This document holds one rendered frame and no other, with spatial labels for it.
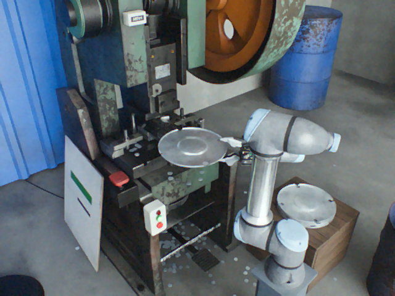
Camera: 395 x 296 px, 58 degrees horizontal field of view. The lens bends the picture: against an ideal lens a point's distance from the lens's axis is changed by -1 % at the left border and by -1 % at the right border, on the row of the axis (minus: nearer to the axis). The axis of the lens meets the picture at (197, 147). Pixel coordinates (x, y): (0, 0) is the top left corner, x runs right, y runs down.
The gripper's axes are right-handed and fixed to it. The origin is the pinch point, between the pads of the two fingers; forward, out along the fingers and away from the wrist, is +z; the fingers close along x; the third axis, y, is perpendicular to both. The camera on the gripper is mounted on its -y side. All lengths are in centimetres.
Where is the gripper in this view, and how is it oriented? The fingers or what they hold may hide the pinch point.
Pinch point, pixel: (220, 148)
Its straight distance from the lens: 155.2
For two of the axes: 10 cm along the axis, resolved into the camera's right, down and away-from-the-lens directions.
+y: 0.3, 5.4, -8.4
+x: -0.6, 8.4, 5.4
